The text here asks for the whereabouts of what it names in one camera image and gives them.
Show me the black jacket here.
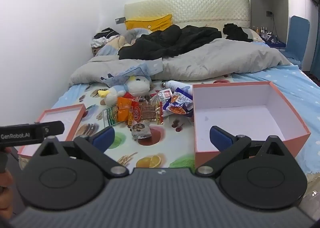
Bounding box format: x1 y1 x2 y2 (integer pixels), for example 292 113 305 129
118 25 222 60

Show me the orange snack packet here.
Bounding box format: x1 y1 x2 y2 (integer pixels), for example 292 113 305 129
117 96 140 123

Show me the pink box lid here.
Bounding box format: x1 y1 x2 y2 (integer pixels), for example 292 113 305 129
17 104 87 158

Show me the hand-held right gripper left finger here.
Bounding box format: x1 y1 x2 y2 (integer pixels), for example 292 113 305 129
32 126 130 179

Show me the person's left hand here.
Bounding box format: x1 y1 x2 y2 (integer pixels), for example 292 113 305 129
0 168 14 221

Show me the clear packet of brown sticks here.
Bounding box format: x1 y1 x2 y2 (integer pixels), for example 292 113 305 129
129 99 164 126

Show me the white and red snack packet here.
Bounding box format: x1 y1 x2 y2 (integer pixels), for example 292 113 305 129
155 88 174 105

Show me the blue chair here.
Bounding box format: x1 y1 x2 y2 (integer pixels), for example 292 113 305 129
281 15 310 69

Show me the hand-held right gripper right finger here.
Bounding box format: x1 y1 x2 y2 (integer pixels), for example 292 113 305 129
195 126 294 179

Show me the blue and red snack packet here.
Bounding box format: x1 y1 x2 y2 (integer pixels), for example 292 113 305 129
162 88 194 117

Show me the grey pillow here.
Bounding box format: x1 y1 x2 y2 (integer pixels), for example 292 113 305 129
241 28 265 42

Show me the white and blue plush duck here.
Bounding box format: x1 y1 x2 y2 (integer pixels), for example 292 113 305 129
97 75 152 107

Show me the pile of clothes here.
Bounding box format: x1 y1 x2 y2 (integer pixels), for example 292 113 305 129
91 28 120 47

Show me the white spray bottle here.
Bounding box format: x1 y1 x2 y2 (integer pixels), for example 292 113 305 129
161 80 193 92

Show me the small black garment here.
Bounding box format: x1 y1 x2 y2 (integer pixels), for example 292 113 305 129
223 23 253 42

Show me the small brown snack packet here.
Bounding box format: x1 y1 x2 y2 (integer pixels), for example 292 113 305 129
129 123 152 142

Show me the yellow pillow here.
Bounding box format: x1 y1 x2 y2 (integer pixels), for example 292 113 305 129
124 14 173 31

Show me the printed bed sheet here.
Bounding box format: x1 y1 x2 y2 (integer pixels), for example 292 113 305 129
18 64 320 185

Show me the cream quilted headboard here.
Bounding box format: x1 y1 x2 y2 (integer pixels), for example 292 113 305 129
124 0 251 30

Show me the row of cosmetic bottles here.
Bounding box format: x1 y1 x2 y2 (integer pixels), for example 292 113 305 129
252 26 280 43

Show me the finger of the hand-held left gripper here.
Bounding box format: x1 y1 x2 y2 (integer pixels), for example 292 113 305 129
34 121 65 141

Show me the green and white snack packet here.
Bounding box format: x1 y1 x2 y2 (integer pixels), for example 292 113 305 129
102 105 120 128

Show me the grey duvet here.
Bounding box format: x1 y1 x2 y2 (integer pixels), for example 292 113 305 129
70 38 292 86

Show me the pink cardboard box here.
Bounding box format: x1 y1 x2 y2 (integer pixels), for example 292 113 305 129
192 81 311 169

